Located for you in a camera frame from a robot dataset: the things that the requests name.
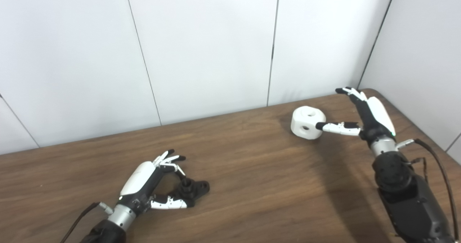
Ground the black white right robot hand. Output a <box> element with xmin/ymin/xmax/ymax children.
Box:
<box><xmin>315</xmin><ymin>87</ymin><xmax>397</xmax><ymax>143</ymax></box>

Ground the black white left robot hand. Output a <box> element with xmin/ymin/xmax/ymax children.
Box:
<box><xmin>117</xmin><ymin>149</ymin><xmax>188</xmax><ymax>215</ymax></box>

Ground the black plastic holder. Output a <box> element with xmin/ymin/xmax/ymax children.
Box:
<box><xmin>169</xmin><ymin>178</ymin><xmax>210</xmax><ymax>208</ymax></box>

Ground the round white plastic piece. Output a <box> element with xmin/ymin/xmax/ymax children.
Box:
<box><xmin>291</xmin><ymin>106</ymin><xmax>327</xmax><ymax>140</ymax></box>

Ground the thin black wire loop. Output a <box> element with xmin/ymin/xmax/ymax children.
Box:
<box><xmin>410</xmin><ymin>157</ymin><xmax>430</xmax><ymax>183</ymax></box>

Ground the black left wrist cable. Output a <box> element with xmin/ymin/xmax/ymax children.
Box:
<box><xmin>59</xmin><ymin>202</ymin><xmax>114</xmax><ymax>243</ymax></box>

